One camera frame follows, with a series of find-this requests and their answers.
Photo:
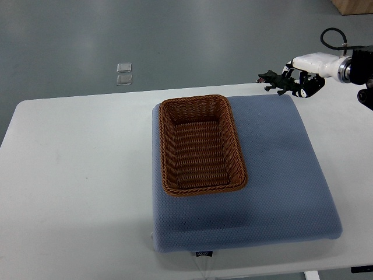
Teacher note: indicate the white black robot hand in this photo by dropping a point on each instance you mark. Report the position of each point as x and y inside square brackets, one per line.
[314, 69]

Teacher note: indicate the dark toy crocodile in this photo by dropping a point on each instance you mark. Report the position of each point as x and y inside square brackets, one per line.
[278, 81]

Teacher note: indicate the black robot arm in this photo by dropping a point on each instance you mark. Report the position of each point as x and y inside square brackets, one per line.
[357, 69]

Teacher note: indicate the brown wicker basket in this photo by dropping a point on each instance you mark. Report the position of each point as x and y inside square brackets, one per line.
[200, 152]

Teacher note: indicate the brown cardboard box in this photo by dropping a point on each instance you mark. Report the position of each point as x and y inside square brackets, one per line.
[353, 7]

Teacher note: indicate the blue-grey foam cushion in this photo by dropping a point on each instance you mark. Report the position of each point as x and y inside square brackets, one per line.
[287, 198]

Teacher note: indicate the white table leg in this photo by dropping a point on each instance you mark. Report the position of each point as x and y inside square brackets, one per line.
[311, 275]

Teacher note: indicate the black table control panel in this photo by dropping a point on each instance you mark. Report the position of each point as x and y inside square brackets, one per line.
[362, 269]

